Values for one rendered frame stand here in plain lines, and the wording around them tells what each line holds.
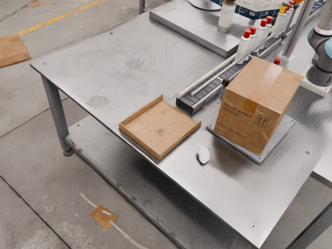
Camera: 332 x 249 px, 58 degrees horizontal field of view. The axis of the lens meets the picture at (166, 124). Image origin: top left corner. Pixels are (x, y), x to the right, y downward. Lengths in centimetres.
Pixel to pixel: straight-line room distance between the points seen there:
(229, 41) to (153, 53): 50
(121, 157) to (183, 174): 87
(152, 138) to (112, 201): 88
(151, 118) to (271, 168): 60
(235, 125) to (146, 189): 83
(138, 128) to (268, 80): 62
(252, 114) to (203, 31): 96
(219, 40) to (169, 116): 73
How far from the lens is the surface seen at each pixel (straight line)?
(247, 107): 127
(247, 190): 132
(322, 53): 186
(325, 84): 192
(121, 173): 202
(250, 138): 137
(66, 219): 216
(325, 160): 158
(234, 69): 180
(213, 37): 205
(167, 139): 140
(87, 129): 228
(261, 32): 192
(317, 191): 257
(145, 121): 147
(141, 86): 166
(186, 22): 217
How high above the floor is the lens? 190
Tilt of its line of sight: 47 degrees down
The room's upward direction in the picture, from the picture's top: 6 degrees clockwise
